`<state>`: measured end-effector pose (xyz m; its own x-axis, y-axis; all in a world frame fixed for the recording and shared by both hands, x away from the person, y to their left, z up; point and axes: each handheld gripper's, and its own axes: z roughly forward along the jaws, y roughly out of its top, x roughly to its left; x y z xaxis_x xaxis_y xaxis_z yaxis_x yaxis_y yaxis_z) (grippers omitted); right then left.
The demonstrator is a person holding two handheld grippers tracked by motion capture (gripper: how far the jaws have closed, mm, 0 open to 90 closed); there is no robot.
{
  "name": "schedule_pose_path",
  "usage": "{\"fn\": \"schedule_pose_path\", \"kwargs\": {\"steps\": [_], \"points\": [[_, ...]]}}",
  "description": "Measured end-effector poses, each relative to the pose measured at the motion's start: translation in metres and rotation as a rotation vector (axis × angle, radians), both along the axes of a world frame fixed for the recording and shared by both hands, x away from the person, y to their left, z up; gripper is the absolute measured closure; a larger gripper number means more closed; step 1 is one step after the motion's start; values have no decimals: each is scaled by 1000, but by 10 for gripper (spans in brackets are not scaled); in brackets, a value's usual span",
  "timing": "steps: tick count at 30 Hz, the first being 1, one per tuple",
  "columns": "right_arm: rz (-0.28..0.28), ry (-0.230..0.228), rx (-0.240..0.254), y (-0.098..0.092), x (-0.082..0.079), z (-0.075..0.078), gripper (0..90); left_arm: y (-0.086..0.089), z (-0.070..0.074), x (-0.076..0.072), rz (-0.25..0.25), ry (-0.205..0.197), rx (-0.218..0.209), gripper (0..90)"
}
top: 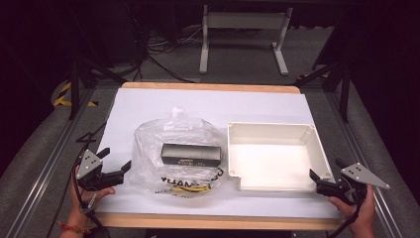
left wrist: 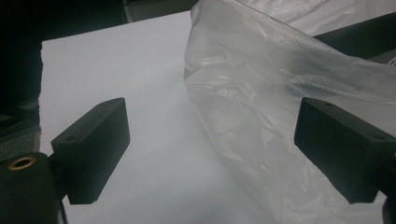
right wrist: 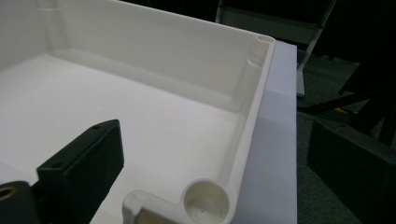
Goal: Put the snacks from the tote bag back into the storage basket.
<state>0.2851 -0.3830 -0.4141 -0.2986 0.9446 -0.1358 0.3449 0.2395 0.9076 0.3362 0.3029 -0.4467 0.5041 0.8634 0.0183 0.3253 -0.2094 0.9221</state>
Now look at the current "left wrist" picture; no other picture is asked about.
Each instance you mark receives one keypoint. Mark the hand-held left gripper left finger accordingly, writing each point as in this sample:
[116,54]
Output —
[93,149]

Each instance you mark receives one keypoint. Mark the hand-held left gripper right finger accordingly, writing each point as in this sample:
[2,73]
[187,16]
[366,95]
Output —
[342,146]

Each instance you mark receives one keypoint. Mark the clear plastic bag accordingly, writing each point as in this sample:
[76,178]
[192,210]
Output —
[255,102]

